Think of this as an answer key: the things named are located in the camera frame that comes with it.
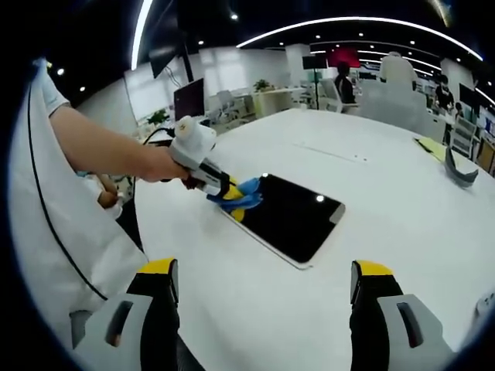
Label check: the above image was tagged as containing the curved ceiling light strip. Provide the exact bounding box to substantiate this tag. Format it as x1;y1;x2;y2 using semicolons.
235;15;484;62

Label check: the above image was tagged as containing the computer monitor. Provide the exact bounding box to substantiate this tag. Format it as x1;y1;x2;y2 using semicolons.
172;77;206;123

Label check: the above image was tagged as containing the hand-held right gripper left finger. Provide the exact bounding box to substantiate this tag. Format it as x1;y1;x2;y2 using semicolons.
73;257;182;371

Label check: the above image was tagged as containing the person's white shirt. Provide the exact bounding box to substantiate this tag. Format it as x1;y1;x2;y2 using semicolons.
7;57;150;349

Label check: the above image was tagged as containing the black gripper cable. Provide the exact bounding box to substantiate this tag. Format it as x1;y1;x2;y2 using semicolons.
142;127;177;147

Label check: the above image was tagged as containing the yellow paper pad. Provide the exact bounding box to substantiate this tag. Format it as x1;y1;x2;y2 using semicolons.
412;136;448;162

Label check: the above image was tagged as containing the black tablet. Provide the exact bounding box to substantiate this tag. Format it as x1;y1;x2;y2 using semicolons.
220;172;347;271

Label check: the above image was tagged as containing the person's left hand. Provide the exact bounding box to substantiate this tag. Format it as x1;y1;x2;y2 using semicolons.
141;148;191;185

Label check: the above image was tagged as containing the grey curved plastic part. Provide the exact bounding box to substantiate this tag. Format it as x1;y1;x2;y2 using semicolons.
444;146;480;189

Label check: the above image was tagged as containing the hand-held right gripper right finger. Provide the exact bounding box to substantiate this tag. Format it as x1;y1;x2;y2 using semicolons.
349;260;457;371

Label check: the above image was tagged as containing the hanging black television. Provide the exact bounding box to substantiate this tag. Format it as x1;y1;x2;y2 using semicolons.
148;42;190;80

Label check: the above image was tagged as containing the black monitor on stand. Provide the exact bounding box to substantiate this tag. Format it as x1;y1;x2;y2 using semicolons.
301;55;328;70

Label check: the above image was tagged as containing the frosted desk partition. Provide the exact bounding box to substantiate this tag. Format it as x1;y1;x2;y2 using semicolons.
357;83;428;128

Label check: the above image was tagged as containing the red display screen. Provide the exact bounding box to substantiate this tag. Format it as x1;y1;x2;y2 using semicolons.
326;46;360;69

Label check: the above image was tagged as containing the blue cleaning cloth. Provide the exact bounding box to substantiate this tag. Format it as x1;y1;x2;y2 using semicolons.
206;176;264;213

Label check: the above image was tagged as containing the thin black cable on shirt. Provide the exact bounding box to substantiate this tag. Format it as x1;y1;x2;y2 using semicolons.
26;83;109;301

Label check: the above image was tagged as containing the straight ceiling light strip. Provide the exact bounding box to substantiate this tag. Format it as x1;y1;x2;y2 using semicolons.
131;0;154;71

